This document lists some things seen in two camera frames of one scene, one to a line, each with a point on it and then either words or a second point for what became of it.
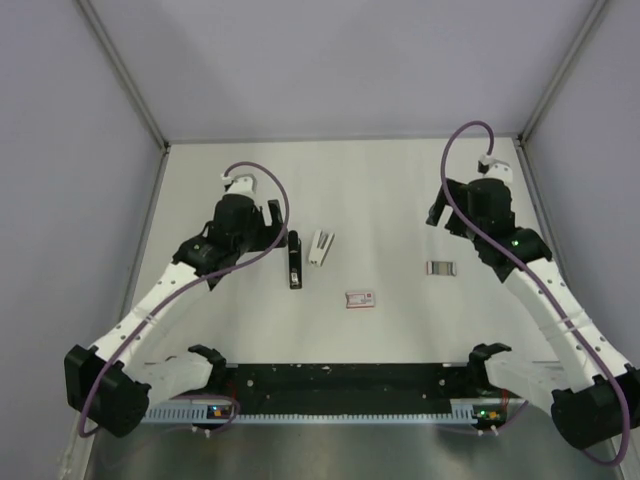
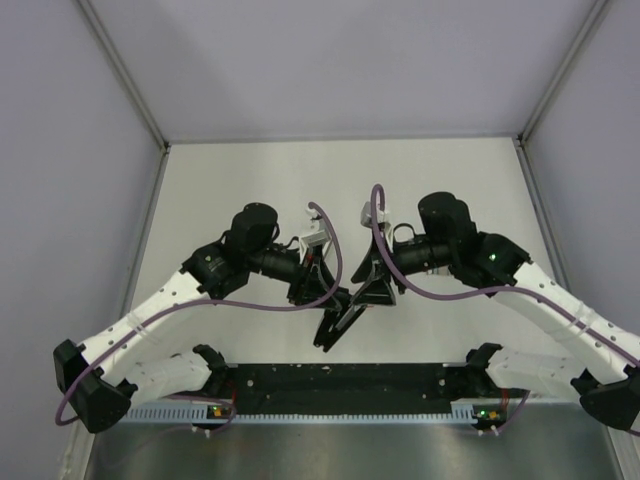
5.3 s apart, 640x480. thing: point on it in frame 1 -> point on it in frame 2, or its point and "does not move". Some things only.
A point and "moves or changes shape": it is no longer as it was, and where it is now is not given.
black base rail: (352, 388) does not move
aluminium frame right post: (550, 92) does not move
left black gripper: (268, 233) -> (315, 280)
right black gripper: (436, 210) -> (376, 288)
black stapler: (295, 260) moves or changes shape
